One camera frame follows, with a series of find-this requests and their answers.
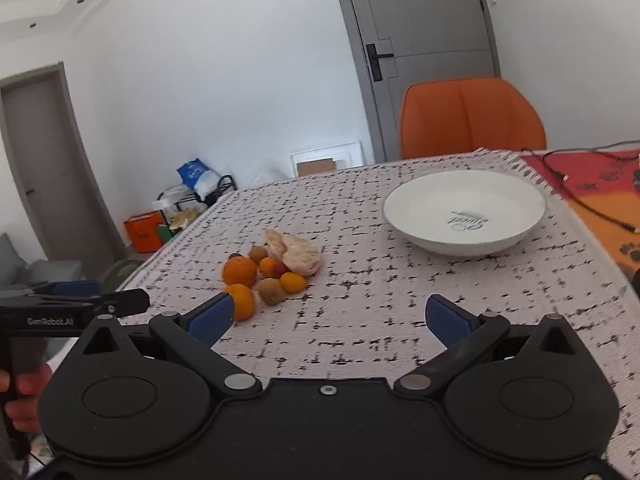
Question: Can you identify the grey sofa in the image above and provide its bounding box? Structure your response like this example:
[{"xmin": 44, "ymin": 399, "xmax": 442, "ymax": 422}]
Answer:
[{"xmin": 0, "ymin": 232, "xmax": 83, "ymax": 291}]

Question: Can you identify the red orange mat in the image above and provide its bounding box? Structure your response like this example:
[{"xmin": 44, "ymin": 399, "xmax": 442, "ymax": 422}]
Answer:
[{"xmin": 520, "ymin": 149, "xmax": 640, "ymax": 286}]

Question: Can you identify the large peeled citrus piece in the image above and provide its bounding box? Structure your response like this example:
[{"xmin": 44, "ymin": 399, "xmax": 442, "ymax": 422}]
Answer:
[{"xmin": 282, "ymin": 234, "xmax": 323, "ymax": 276}]

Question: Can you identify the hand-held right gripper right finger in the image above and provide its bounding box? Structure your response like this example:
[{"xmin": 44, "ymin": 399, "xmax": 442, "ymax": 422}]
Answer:
[{"xmin": 394, "ymin": 294, "xmax": 576, "ymax": 403}]

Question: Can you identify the brown cardboard piece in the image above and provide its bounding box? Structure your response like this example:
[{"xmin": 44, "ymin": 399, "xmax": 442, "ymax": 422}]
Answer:
[{"xmin": 296, "ymin": 158, "xmax": 337, "ymax": 176}]

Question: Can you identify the orange chair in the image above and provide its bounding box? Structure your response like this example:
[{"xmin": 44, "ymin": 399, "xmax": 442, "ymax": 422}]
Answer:
[{"xmin": 399, "ymin": 78, "xmax": 547, "ymax": 160}]

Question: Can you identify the grey door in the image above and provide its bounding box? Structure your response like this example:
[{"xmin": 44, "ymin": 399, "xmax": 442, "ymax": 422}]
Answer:
[
  {"xmin": 0, "ymin": 62, "xmax": 128, "ymax": 266},
  {"xmin": 327, "ymin": 0, "xmax": 502, "ymax": 163}
]

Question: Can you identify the white foam packaging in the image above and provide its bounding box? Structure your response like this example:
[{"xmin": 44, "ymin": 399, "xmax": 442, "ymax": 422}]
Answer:
[{"xmin": 290, "ymin": 141, "xmax": 363, "ymax": 177}]

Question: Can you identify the large orange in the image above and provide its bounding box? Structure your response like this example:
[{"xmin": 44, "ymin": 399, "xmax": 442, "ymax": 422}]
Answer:
[
  {"xmin": 224, "ymin": 284, "xmax": 257, "ymax": 322},
  {"xmin": 222, "ymin": 257, "xmax": 257, "ymax": 287}
]

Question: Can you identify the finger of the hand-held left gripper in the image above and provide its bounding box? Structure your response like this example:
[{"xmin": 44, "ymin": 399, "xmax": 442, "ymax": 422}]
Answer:
[
  {"xmin": 0, "ymin": 280, "xmax": 102, "ymax": 302},
  {"xmin": 97, "ymin": 288, "xmax": 151, "ymax": 318}
]

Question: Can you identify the black door handle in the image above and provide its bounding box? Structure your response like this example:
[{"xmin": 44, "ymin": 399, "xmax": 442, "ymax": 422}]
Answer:
[{"xmin": 365, "ymin": 44, "xmax": 396, "ymax": 82}]

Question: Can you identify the orange box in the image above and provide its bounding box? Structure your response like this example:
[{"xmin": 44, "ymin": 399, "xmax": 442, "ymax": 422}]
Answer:
[{"xmin": 124, "ymin": 211, "xmax": 166, "ymax": 253}]

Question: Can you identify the black cable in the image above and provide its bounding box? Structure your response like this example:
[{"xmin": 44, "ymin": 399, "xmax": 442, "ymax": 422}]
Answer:
[{"xmin": 520, "ymin": 142, "xmax": 640, "ymax": 234}]

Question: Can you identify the black shoe rack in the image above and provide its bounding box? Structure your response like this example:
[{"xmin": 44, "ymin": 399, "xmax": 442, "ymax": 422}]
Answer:
[{"xmin": 157, "ymin": 175, "xmax": 237, "ymax": 223}]

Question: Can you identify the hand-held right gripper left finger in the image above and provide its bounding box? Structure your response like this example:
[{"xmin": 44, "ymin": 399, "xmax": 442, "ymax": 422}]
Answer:
[{"xmin": 80, "ymin": 294, "xmax": 263, "ymax": 403}]

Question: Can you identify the yellow slippers pair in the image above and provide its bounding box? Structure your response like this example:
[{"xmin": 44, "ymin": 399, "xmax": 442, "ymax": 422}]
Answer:
[{"xmin": 169, "ymin": 209, "xmax": 202, "ymax": 232}]

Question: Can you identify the blue white bag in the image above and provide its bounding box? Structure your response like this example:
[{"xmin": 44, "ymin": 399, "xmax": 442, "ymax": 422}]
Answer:
[{"xmin": 176, "ymin": 159, "xmax": 221, "ymax": 196}]

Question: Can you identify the white plate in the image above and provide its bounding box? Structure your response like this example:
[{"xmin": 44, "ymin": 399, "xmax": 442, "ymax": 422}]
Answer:
[{"xmin": 382, "ymin": 170, "xmax": 548, "ymax": 257}]

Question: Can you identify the dark olive bag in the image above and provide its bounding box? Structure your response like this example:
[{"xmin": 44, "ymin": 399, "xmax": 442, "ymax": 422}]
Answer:
[{"xmin": 97, "ymin": 259, "xmax": 146, "ymax": 292}]

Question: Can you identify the white black patterned tablecloth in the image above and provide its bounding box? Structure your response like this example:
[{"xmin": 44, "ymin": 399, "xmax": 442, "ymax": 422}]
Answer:
[{"xmin": 115, "ymin": 149, "xmax": 635, "ymax": 461}]

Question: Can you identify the person's left hand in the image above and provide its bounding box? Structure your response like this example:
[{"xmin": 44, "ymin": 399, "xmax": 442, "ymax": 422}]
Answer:
[{"xmin": 0, "ymin": 362, "xmax": 53, "ymax": 433}]

